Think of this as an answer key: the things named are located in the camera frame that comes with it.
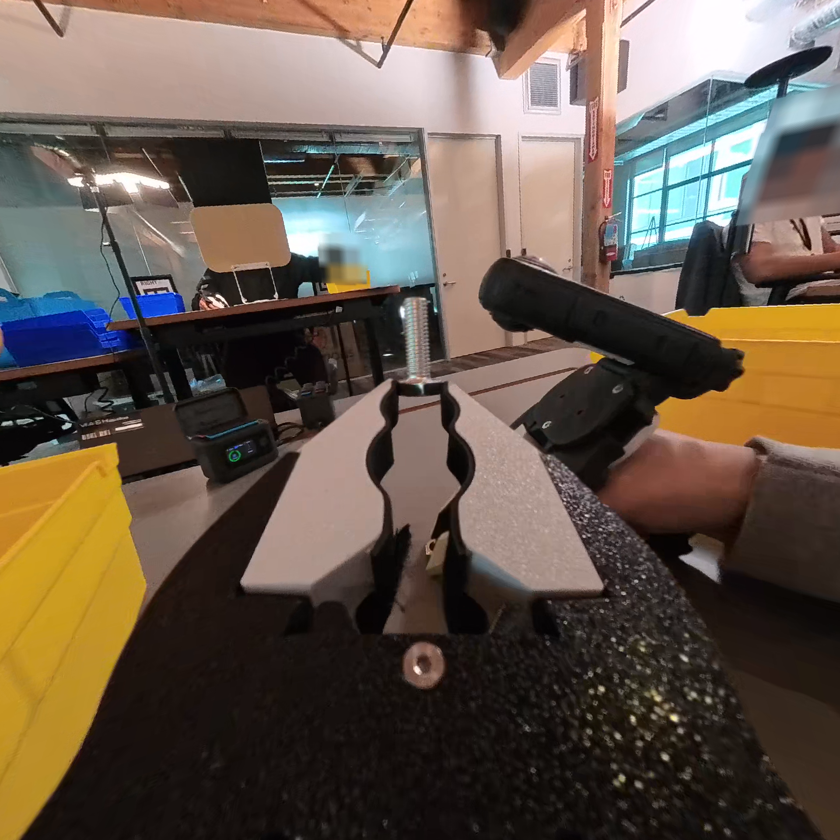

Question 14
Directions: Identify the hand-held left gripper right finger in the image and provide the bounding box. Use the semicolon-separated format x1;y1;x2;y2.
438;384;605;601

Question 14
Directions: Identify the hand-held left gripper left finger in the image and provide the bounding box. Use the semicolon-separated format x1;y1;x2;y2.
241;379;401;608

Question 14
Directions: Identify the silver hex bolt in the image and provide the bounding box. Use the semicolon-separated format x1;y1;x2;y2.
395;297;452;396

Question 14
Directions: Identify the person's right forearm grey sleeve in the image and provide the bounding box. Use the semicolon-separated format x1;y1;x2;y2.
718;436;840;601

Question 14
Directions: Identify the person's right hand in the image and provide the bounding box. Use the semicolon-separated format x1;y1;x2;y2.
594;430;762;546

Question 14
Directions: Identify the dark jacket on chair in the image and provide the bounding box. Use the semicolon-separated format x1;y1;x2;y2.
675;220;746;316

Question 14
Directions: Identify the black charging case with display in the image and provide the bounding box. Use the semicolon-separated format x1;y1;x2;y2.
172;387;280;484

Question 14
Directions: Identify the white door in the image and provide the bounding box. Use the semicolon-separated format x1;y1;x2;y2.
427;133;505;361
518;134;584;345

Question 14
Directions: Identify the black flat box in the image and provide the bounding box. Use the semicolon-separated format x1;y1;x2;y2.
77;384;277;479

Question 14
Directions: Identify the wood-edged desk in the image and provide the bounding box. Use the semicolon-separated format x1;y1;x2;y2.
107;285;403;403
0;346;152;411

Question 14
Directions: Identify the yellow divided plastic bin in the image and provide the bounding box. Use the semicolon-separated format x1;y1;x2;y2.
0;443;147;840

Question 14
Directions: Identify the tan clipboard on stand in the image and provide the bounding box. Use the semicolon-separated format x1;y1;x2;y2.
189;203;291;306

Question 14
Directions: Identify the black floor lamp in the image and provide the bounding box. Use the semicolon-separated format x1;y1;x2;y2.
743;46;834;99

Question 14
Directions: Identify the stack of blue bins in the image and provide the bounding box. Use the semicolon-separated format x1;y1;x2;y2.
0;287;186;368

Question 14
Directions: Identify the black light stand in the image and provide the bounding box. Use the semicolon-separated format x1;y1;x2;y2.
69;161;181;403

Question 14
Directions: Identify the white wall vent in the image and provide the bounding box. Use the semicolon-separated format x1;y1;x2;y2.
524;58;564;114

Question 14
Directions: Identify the wooden post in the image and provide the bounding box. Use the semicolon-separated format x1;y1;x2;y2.
581;0;621;293

